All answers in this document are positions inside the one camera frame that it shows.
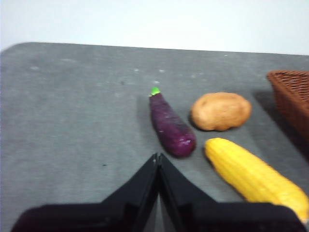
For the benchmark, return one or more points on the purple eggplant with green stem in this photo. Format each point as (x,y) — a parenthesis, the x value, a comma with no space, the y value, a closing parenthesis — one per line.
(170,125)

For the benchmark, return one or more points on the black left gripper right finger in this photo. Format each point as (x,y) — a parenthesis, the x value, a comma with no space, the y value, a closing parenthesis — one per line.
(217,217)

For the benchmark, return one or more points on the brown woven wicker basket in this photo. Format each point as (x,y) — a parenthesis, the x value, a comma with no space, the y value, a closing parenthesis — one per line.
(292,96)

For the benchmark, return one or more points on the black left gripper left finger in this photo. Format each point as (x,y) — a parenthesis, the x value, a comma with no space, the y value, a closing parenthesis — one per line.
(101,217)

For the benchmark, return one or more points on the brown potato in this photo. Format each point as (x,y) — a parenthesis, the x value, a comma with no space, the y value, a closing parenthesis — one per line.
(220,111)

